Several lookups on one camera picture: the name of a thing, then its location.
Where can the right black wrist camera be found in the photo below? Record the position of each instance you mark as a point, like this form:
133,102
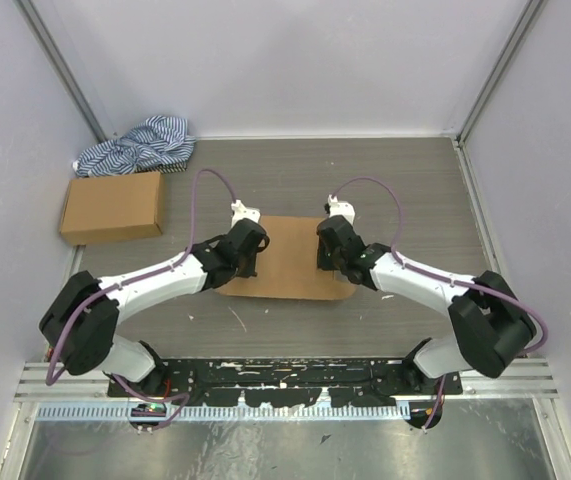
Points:
336,232

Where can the closed brown cardboard box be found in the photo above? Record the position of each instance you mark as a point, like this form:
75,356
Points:
109,209

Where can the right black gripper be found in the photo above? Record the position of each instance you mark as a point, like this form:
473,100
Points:
325,263

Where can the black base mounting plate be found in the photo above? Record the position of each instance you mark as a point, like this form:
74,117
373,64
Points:
288,382

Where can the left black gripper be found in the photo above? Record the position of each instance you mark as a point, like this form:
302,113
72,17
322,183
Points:
251,269

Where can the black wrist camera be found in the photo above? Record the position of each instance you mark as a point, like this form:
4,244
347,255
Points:
336,232
245,225

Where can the left aluminium corner post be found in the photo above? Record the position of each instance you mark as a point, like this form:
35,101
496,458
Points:
48,44

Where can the aluminium corner post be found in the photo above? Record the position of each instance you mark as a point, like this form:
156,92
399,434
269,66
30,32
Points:
525,22
48,44

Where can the aluminium front rail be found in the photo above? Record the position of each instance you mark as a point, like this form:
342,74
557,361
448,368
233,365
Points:
527,378

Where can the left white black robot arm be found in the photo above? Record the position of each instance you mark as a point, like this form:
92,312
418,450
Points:
81,323

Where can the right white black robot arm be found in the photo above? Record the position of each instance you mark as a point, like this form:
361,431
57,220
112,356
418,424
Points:
490,327

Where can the white slotted cable duct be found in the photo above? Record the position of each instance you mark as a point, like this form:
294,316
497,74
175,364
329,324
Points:
155,413

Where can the brown cardboard box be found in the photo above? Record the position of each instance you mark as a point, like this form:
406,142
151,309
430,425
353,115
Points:
109,209
287,268

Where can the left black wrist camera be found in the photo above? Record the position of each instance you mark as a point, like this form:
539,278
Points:
245,225

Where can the blue striped crumpled cloth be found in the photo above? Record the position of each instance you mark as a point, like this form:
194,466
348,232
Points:
158,144

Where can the right aluminium corner post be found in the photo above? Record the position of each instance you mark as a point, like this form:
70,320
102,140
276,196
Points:
525,22

